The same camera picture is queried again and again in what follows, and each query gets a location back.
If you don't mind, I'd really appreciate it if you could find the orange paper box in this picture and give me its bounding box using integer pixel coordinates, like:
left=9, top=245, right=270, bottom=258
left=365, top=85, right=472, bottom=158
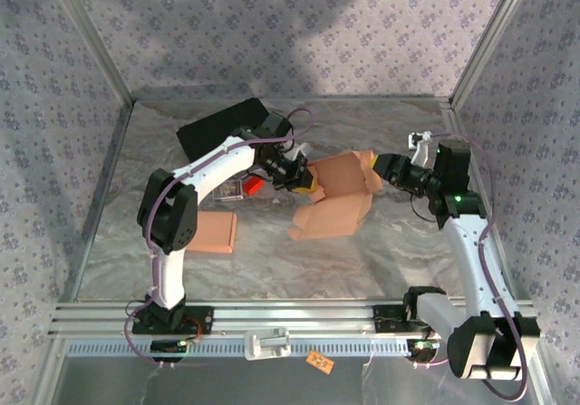
left=185, top=211, right=239, bottom=255
left=288, top=149, right=384, bottom=243

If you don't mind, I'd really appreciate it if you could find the small red box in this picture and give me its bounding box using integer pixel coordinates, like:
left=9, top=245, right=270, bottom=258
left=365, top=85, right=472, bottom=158
left=242, top=176, right=266, bottom=197

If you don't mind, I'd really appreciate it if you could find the playing card box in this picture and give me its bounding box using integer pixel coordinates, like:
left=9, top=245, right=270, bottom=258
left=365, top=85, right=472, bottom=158
left=213, top=179, right=245, bottom=203

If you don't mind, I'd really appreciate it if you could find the black briefcase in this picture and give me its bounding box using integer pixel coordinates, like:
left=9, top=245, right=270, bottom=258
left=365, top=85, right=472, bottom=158
left=175, top=98, right=273, bottom=164

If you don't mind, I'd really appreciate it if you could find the orange paper tag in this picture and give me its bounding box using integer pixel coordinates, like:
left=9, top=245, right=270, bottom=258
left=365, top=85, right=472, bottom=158
left=306, top=350, right=335, bottom=373

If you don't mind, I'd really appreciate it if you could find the small black circuit board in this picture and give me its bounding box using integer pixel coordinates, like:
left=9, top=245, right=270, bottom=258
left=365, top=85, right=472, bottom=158
left=407, top=339, right=448, bottom=363
left=150, top=339, right=188, bottom=363

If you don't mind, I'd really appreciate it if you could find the grey metal sheet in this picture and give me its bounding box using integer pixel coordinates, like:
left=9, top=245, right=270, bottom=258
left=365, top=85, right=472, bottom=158
left=58, top=355, right=540, bottom=405

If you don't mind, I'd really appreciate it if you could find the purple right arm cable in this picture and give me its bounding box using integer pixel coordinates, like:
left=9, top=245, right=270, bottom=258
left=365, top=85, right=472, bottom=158
left=425, top=131, right=530, bottom=401

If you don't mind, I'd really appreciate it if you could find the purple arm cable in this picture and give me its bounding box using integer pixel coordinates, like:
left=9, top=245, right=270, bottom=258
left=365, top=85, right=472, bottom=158
left=425, top=131, right=530, bottom=401
left=124, top=108, right=315, bottom=371

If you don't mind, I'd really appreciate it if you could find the aluminium side rail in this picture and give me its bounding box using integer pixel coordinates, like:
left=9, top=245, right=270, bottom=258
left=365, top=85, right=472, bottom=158
left=58, top=101, right=136, bottom=304
left=441, top=101, right=513, bottom=300

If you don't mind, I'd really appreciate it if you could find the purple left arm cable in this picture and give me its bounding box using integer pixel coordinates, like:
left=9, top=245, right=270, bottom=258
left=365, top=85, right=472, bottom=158
left=124, top=108, right=315, bottom=371

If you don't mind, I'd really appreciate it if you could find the aluminium mounting rail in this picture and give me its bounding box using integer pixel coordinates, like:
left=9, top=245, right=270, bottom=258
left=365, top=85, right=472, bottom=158
left=47, top=300, right=543, bottom=338

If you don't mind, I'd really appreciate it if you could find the aluminium frame post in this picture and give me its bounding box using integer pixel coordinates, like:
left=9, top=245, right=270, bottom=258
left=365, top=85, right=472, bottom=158
left=450, top=0, right=538, bottom=107
left=44, top=0, right=137, bottom=103

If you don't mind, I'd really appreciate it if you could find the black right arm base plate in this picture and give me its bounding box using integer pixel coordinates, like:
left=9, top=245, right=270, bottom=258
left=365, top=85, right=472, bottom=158
left=373, top=304, right=454, bottom=333

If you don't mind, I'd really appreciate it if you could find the white plastic bracket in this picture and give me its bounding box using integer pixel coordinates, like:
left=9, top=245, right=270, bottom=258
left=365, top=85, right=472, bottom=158
left=243, top=326, right=292, bottom=362

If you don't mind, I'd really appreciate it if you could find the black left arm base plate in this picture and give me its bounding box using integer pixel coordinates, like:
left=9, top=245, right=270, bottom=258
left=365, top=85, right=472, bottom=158
left=130, top=305, right=215, bottom=336

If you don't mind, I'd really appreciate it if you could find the grey slotted cable duct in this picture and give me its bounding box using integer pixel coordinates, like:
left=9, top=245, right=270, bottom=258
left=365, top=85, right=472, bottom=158
left=65, top=337, right=409, bottom=359

